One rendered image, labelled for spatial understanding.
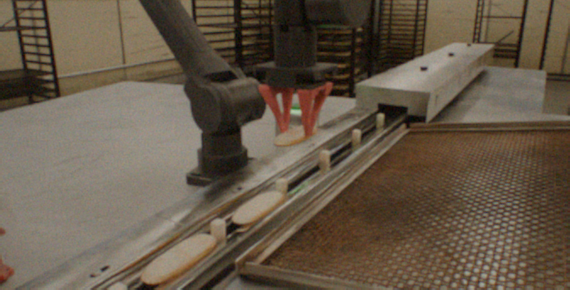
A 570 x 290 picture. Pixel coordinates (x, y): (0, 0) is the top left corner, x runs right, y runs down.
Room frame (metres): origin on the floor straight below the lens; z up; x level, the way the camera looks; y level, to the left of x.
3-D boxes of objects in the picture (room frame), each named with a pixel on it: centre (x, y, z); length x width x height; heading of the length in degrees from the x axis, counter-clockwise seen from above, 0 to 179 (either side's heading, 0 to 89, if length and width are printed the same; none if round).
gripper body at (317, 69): (0.59, -0.01, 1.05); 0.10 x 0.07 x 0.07; 59
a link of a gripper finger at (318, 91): (0.58, -0.02, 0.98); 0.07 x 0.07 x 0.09; 59
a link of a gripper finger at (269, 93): (0.59, -0.01, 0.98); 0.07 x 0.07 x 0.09; 59
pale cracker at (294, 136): (0.59, -0.02, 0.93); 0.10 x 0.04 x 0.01; 149
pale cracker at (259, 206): (0.51, 0.03, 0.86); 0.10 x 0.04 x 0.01; 149
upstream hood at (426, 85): (1.51, -0.57, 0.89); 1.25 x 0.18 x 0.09; 149
